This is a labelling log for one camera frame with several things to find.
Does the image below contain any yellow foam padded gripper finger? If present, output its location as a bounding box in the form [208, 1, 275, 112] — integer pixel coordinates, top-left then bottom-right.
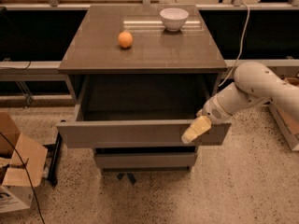
[181, 116, 212, 144]

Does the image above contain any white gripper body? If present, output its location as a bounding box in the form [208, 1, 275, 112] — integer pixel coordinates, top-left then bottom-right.
[196, 96, 232, 124]

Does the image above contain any grey top drawer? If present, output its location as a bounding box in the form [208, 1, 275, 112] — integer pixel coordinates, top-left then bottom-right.
[56, 74, 232, 149]

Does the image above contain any grey drawer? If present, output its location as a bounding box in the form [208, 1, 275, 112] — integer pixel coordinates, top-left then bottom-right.
[56, 74, 232, 149]
[94, 153, 197, 169]

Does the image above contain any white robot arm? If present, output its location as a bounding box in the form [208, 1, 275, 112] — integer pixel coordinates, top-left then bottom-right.
[181, 62, 299, 144]

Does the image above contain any grey drawer cabinet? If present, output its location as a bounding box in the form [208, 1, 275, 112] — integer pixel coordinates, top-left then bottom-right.
[59, 5, 230, 178]

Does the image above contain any grey bottom drawer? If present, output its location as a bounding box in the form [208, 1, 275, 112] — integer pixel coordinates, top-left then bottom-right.
[94, 153, 197, 169]

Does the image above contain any open cardboard box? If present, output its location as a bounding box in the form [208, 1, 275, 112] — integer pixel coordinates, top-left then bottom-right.
[0, 112, 48, 213]

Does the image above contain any white ceramic bowl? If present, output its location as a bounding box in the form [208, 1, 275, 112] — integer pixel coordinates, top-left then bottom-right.
[160, 8, 189, 32]

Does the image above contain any orange fruit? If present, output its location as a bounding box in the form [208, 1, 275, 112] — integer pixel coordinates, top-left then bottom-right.
[118, 32, 133, 49]

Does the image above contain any black metal stand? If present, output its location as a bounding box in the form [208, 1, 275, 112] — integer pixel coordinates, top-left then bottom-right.
[45, 133, 63, 187]

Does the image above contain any white power cable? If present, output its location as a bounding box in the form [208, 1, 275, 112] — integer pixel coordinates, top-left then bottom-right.
[218, 2, 251, 88]

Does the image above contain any black cable on floor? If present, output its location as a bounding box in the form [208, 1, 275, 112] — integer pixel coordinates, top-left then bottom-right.
[0, 131, 47, 224]

